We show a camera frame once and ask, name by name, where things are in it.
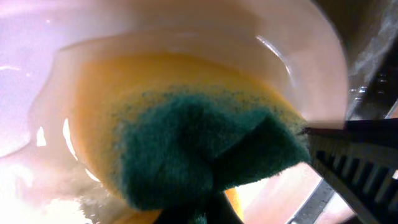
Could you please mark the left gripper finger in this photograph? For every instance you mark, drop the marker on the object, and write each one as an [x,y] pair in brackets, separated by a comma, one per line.
[359,162]

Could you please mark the white plate top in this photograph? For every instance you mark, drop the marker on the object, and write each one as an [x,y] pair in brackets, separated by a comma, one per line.
[289,46]

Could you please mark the green and yellow sponge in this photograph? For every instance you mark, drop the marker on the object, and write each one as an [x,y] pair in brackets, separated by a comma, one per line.
[169,134]

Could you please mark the large brown serving tray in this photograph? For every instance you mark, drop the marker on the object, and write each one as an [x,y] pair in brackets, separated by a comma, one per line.
[368,29]

